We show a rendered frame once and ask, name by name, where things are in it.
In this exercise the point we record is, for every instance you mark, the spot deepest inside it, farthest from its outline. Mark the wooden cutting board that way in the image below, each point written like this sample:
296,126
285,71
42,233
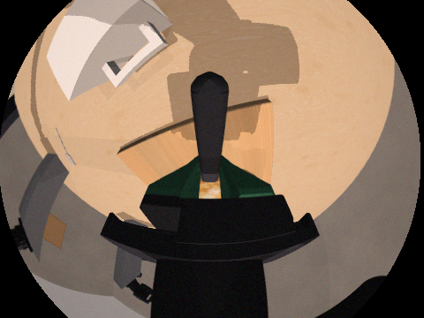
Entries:
247,143

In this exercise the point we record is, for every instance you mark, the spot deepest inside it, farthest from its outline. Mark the round cheese pizza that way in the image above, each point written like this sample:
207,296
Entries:
210,190

